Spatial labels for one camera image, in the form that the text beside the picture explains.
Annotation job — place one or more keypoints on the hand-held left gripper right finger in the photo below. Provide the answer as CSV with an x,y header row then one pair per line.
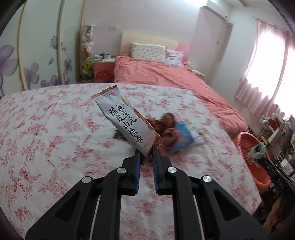
x,y
155,172

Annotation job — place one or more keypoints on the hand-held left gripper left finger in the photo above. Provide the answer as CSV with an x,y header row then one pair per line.
x,y
137,172

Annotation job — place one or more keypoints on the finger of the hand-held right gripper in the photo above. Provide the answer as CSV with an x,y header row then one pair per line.
x,y
267,162

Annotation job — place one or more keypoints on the light green cloth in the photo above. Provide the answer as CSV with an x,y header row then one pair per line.
x,y
257,151

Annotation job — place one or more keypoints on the orange plastic laundry basket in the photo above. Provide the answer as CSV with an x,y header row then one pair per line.
x,y
244,143

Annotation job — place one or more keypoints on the grey snack packet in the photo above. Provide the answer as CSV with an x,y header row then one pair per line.
x,y
124,120

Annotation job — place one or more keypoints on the white shelf rack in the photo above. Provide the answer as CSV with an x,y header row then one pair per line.
x,y
276,129

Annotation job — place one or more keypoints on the brown plaid cloth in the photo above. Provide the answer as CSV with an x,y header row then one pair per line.
x,y
164,129

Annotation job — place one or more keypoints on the blue packet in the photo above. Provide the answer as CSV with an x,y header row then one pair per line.
x,y
184,136

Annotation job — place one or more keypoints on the pink curtain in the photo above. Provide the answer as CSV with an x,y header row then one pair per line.
x,y
265,80

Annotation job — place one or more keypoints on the bed with orange duvet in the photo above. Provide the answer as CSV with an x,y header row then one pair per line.
x,y
184,92

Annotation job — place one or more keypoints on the pink floral tablecloth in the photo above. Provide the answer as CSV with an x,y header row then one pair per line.
x,y
57,138

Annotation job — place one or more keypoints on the pink nightstand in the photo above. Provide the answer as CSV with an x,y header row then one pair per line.
x,y
103,69

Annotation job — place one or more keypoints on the pink striped pillow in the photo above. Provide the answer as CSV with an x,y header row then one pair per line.
x,y
174,57

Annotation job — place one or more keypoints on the floral print pillow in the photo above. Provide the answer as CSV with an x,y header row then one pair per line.
x,y
148,52

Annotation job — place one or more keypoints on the beige and pink headboard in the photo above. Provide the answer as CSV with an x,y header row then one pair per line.
x,y
147,38

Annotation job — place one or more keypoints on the wardrobe with purple flowers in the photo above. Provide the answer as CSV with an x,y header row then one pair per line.
x,y
34,46

